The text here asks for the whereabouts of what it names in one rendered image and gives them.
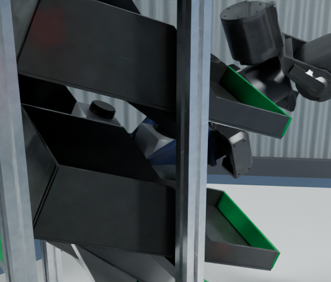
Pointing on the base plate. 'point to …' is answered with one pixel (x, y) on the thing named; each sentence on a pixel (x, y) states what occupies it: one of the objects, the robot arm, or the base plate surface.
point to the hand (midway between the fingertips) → (162, 138)
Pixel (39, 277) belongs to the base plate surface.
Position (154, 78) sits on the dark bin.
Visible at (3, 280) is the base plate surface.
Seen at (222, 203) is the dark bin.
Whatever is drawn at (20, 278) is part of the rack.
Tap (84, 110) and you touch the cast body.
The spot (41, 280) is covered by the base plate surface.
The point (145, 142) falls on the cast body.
